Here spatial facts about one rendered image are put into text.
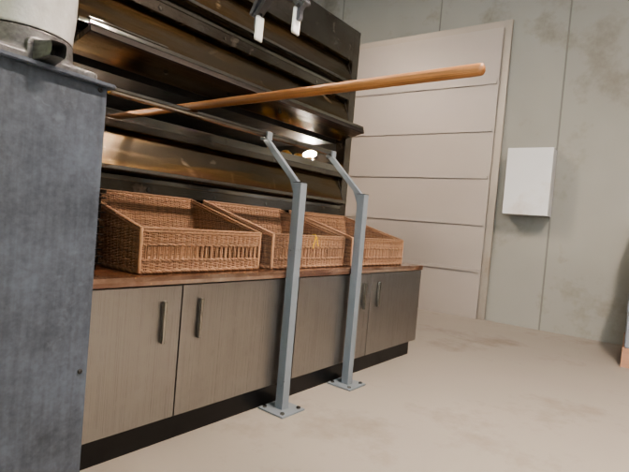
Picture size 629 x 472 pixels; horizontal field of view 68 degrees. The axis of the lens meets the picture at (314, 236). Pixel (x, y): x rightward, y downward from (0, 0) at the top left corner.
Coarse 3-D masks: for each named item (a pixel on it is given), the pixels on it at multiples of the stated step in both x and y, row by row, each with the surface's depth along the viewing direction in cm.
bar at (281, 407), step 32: (128, 96) 154; (256, 128) 200; (288, 256) 193; (352, 256) 231; (288, 288) 192; (352, 288) 230; (288, 320) 192; (352, 320) 230; (288, 352) 193; (352, 352) 231; (288, 384) 195; (352, 384) 232; (288, 416) 189
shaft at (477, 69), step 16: (480, 64) 108; (368, 80) 127; (384, 80) 124; (400, 80) 121; (416, 80) 118; (432, 80) 116; (240, 96) 159; (256, 96) 154; (272, 96) 149; (288, 96) 146; (304, 96) 143; (144, 112) 195; (160, 112) 189
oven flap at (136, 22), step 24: (96, 0) 181; (120, 0) 190; (120, 24) 186; (144, 24) 196; (168, 24) 207; (168, 48) 203; (192, 48) 215; (216, 48) 228; (240, 72) 237; (264, 72) 253; (312, 96) 284; (336, 96) 308
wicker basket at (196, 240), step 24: (120, 192) 189; (120, 216) 154; (144, 216) 197; (168, 216) 206; (192, 216) 216; (216, 216) 206; (120, 240) 154; (144, 240) 148; (168, 240) 156; (192, 240) 163; (216, 240) 172; (240, 240) 181; (120, 264) 154; (144, 264) 149; (168, 264) 156; (192, 264) 164; (216, 264) 173; (240, 264) 183
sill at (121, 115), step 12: (108, 108) 186; (132, 120) 195; (144, 120) 199; (156, 120) 203; (180, 132) 213; (192, 132) 218; (204, 132) 224; (228, 144) 236; (240, 144) 242; (252, 144) 248; (288, 156) 271; (300, 156) 280; (324, 168) 298
